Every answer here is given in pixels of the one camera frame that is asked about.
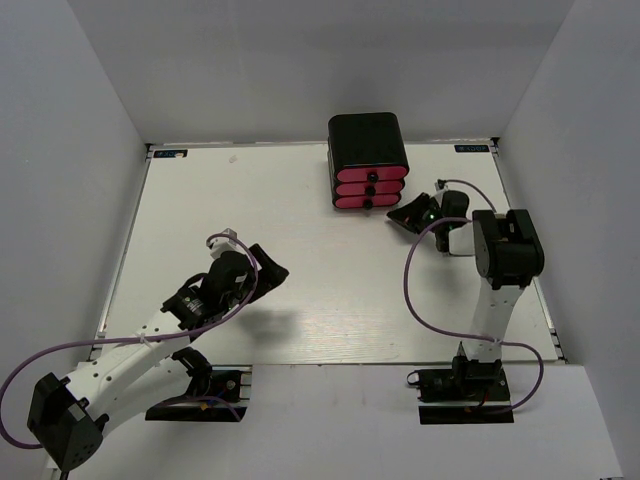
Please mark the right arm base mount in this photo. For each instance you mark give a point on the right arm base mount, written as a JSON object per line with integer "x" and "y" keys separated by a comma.
{"x": 442, "y": 402}

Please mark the corner label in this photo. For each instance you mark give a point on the corner label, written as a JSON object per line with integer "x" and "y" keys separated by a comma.
{"x": 170, "y": 153}
{"x": 471, "y": 148}

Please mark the black drawer cabinet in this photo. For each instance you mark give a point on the black drawer cabinet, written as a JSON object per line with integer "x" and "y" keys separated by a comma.
{"x": 363, "y": 140}

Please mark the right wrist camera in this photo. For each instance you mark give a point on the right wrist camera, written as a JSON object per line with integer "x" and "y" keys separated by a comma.
{"x": 441, "y": 187}

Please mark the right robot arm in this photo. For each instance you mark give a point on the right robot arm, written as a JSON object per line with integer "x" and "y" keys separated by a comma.
{"x": 508, "y": 256}

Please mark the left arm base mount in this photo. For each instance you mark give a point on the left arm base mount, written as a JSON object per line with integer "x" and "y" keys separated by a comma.
{"x": 221, "y": 395}

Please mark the pink bottom drawer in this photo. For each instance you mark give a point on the pink bottom drawer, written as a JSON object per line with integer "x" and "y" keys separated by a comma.
{"x": 365, "y": 202}

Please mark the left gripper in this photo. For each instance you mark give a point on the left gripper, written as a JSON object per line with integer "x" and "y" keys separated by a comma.
{"x": 271, "y": 273}

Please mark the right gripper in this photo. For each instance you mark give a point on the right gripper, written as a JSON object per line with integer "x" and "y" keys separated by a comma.
{"x": 410, "y": 215}

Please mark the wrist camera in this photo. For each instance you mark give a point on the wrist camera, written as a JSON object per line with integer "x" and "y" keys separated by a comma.
{"x": 441, "y": 187}
{"x": 225, "y": 241}

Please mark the left corner label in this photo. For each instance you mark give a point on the left corner label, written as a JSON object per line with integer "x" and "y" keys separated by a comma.
{"x": 170, "y": 153}

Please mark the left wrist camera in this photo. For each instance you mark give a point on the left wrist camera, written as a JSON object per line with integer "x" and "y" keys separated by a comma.
{"x": 225, "y": 241}

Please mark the right corner label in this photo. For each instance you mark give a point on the right corner label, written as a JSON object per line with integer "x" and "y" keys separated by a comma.
{"x": 471, "y": 148}

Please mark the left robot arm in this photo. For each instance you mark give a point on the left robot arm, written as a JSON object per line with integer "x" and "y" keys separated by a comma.
{"x": 157, "y": 372}

